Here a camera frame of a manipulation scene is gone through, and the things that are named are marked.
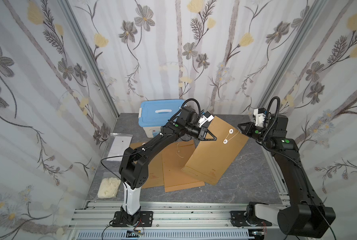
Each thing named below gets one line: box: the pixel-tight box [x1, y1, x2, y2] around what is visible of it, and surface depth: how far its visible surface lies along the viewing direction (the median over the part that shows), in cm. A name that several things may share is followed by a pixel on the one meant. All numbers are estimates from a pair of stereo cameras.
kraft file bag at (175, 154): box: [161, 139, 205, 193], surface depth 86 cm
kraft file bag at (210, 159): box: [181, 115, 250, 185], surface depth 75 cm
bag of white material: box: [97, 177, 121, 199], surface depth 83 cm
